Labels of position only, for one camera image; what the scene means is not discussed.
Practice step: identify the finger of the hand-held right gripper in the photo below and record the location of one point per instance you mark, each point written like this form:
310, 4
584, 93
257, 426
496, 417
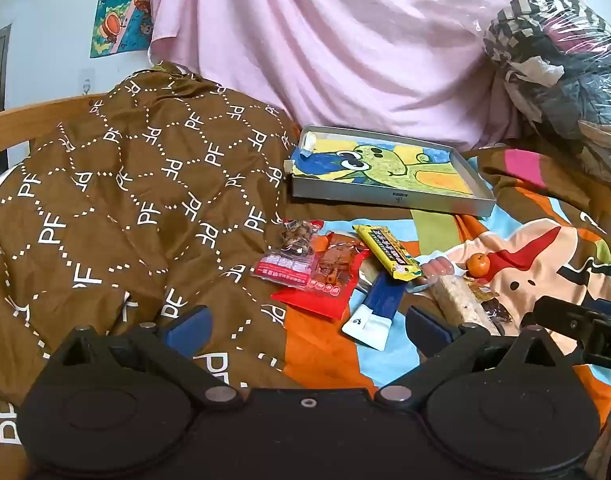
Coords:
560, 316
608, 305

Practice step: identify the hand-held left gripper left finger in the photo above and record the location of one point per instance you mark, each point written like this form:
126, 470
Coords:
191, 329

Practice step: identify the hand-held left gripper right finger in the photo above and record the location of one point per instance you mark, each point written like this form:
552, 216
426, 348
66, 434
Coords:
426, 329

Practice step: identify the beige cereal bar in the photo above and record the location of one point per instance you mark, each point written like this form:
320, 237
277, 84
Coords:
458, 305

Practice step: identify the blue and white packet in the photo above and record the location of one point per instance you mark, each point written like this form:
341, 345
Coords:
378, 310

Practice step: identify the pink sausage packet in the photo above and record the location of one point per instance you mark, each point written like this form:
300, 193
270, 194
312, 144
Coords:
438, 265

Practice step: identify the round cookie packet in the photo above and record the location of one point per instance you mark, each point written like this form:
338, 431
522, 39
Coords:
481, 291

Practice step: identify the small orange tangerine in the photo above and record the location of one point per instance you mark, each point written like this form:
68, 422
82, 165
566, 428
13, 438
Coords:
478, 263

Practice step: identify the yellow snack bar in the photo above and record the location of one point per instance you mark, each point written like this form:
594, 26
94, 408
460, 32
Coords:
385, 250

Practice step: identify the red braised tofu packet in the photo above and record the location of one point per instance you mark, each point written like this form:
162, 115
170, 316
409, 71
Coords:
330, 280

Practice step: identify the clear egg packet red label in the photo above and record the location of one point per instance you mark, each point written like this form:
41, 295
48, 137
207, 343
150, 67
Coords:
285, 260

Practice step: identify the grey shallow box tray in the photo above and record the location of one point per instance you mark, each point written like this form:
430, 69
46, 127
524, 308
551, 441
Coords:
385, 201

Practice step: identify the colourful cartoon printed blanket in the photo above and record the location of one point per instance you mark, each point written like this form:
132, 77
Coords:
535, 260

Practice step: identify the brown patterned quilt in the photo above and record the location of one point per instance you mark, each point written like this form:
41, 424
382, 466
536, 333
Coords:
110, 185

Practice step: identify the colourful crayon drawing paper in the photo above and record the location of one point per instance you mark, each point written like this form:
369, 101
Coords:
385, 167

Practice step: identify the clear plastic bag of clothes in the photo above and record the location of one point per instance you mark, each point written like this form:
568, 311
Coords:
560, 60

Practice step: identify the pink cloth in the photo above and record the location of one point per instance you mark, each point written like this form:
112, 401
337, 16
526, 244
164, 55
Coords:
335, 35

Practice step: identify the white wall socket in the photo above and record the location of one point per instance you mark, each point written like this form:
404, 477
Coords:
86, 81

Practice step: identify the wooden bed frame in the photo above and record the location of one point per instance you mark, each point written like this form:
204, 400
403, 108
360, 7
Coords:
15, 125

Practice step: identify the cartoon wall poster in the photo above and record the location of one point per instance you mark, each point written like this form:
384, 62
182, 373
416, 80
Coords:
120, 10

